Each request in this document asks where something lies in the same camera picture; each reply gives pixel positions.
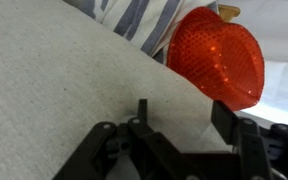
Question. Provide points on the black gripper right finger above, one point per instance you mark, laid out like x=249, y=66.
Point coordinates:
x=250, y=150

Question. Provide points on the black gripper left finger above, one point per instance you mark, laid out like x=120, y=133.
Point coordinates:
x=150, y=143

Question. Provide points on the white square throw pillow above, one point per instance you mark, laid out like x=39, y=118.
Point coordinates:
x=57, y=86

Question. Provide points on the grey white striped cloth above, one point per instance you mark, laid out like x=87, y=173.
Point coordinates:
x=144, y=20

